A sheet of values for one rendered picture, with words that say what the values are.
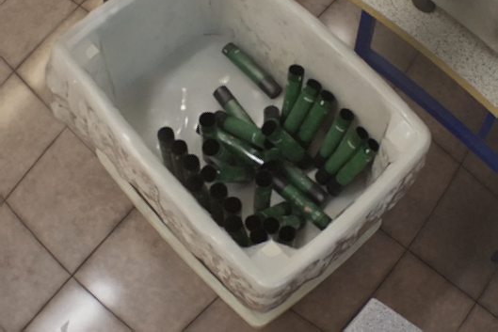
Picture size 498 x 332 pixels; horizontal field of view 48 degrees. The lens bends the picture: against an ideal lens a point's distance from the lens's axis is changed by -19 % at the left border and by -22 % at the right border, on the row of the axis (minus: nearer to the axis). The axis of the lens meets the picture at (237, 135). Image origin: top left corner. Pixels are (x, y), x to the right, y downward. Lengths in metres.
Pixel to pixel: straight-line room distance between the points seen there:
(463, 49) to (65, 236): 1.19
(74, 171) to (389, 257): 0.92
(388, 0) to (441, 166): 0.82
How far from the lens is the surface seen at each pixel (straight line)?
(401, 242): 1.78
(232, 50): 1.40
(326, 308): 1.69
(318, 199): 1.26
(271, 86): 1.36
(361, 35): 1.44
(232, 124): 1.29
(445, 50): 1.16
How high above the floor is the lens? 1.65
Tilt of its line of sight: 63 degrees down
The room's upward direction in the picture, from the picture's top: straight up
